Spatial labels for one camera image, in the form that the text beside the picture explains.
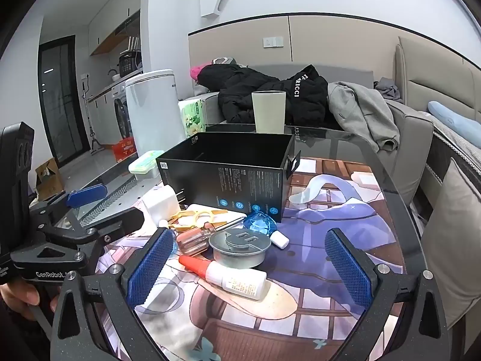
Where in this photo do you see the white air purifier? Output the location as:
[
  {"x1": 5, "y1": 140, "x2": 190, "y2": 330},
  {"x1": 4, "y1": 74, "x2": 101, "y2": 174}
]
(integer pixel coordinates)
[{"x1": 125, "y1": 69, "x2": 187, "y2": 157}]

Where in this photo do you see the white charger plug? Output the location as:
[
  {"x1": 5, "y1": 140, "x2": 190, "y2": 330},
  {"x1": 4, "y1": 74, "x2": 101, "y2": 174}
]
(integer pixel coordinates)
[{"x1": 143, "y1": 186, "x2": 182, "y2": 225}]

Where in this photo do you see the mint green plastic case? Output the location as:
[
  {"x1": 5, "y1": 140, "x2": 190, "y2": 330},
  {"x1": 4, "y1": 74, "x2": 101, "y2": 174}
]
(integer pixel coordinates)
[{"x1": 128, "y1": 150, "x2": 161, "y2": 180}]

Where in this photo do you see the beige cup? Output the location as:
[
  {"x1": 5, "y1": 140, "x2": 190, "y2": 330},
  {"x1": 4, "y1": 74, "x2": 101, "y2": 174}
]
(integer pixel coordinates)
[{"x1": 251, "y1": 91, "x2": 287, "y2": 134}]

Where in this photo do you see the dark grey garment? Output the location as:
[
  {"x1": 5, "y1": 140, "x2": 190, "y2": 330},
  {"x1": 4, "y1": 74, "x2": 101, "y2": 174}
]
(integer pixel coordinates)
[{"x1": 373, "y1": 77, "x2": 403, "y2": 102}]

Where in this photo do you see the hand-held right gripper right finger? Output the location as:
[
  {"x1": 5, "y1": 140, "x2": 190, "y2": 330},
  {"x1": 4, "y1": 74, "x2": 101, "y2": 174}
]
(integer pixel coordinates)
[{"x1": 324, "y1": 229, "x2": 449, "y2": 361}]

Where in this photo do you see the screwdriver with clear handle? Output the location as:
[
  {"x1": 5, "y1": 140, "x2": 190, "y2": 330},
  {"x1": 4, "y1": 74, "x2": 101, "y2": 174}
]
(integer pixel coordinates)
[{"x1": 176, "y1": 221, "x2": 249, "y2": 255}]

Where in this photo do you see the white power bank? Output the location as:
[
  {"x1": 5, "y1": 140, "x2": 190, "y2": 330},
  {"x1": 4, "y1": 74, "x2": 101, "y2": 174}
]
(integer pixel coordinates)
[{"x1": 186, "y1": 203, "x2": 247, "y2": 227}]

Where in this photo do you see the grey sofa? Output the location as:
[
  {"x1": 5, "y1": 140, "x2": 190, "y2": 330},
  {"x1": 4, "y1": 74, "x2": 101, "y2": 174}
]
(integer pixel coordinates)
[{"x1": 191, "y1": 64, "x2": 435, "y2": 201}]

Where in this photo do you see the round metal tin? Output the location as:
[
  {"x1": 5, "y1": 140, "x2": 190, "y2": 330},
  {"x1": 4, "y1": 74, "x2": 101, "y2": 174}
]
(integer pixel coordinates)
[{"x1": 208, "y1": 229, "x2": 271, "y2": 270}]

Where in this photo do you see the blue bottle with white cap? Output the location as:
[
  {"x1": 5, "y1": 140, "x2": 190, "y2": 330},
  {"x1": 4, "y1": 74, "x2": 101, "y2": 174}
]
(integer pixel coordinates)
[{"x1": 244, "y1": 212, "x2": 290, "y2": 249}]

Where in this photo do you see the brown cardboard box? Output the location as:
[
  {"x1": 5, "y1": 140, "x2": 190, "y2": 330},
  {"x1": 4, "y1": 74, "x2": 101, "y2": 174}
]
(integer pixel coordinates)
[{"x1": 35, "y1": 157, "x2": 65, "y2": 201}]

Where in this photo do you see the black framed glass door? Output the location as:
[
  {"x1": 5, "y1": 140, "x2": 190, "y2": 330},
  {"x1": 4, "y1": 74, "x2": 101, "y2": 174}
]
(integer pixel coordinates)
[{"x1": 39, "y1": 35, "x2": 89, "y2": 167}]

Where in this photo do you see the glue bottle with red cap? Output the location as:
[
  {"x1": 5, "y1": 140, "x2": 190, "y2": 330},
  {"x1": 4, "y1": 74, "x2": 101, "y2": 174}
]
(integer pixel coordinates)
[{"x1": 178, "y1": 255, "x2": 268, "y2": 302}]

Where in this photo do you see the printed table mat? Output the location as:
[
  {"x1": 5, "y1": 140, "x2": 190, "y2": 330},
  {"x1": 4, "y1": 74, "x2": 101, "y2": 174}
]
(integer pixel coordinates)
[{"x1": 96, "y1": 156, "x2": 405, "y2": 361}]

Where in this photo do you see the person's left hand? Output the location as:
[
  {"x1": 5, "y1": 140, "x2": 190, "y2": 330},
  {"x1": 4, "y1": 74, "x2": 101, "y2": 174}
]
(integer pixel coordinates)
[{"x1": 0, "y1": 282, "x2": 60, "y2": 321}]

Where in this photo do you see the red box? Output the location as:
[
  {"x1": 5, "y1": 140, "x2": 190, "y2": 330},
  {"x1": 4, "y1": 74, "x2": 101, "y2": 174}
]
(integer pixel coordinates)
[{"x1": 112, "y1": 137, "x2": 137, "y2": 162}]

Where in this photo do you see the black cardboard box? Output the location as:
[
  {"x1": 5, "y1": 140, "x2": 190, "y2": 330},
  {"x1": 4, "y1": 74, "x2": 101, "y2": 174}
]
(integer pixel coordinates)
[{"x1": 155, "y1": 132, "x2": 302, "y2": 224}]

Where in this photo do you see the green tissue pack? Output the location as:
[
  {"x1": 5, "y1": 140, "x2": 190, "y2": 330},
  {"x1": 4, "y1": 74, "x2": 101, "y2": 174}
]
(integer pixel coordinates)
[{"x1": 178, "y1": 99, "x2": 207, "y2": 138}]

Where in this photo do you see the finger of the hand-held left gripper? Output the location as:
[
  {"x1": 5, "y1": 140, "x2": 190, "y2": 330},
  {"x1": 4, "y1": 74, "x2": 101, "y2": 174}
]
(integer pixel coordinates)
[
  {"x1": 30, "y1": 184, "x2": 108, "y2": 219},
  {"x1": 38, "y1": 209, "x2": 146, "y2": 264}
]

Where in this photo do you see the yellow plastic tool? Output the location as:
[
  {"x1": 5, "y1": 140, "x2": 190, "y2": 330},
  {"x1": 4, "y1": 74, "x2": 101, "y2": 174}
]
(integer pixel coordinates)
[{"x1": 168, "y1": 208, "x2": 231, "y2": 231}]

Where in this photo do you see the washing machine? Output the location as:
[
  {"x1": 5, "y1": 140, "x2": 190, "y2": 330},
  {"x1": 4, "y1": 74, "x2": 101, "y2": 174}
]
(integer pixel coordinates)
[{"x1": 112, "y1": 82, "x2": 133, "y2": 140}]

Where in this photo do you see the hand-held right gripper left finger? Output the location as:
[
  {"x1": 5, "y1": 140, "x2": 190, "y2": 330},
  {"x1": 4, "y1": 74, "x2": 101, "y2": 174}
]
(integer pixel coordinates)
[{"x1": 51, "y1": 229, "x2": 177, "y2": 361}]

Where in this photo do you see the upright floor cleaner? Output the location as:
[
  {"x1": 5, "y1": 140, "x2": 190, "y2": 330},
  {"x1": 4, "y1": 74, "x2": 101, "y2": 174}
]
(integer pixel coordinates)
[{"x1": 80, "y1": 80, "x2": 102, "y2": 155}]

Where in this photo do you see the beige cushion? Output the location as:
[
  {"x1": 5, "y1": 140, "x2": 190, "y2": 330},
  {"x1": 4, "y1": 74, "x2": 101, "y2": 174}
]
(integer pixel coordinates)
[{"x1": 420, "y1": 157, "x2": 481, "y2": 329}]

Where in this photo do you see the black kitchen appliance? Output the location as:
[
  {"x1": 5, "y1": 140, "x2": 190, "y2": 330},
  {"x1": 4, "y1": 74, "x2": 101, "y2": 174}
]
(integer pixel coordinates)
[{"x1": 119, "y1": 53, "x2": 138, "y2": 77}]

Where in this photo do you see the light blue pillow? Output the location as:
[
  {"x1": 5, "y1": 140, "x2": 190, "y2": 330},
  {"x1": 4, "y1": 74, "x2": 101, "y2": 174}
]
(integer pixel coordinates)
[{"x1": 428, "y1": 100, "x2": 481, "y2": 140}]

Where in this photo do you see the grey hoodie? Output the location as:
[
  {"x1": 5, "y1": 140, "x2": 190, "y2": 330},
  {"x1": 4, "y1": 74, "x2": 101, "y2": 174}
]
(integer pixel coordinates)
[{"x1": 328, "y1": 82, "x2": 401, "y2": 153}]

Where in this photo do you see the beige padded headboard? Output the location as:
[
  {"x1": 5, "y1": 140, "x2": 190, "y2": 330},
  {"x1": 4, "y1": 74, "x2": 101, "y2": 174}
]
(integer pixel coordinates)
[{"x1": 396, "y1": 35, "x2": 481, "y2": 118}]

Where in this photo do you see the black jacket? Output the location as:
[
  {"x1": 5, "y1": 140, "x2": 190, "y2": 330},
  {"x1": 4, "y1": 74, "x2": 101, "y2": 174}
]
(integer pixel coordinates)
[{"x1": 197, "y1": 63, "x2": 330, "y2": 125}]

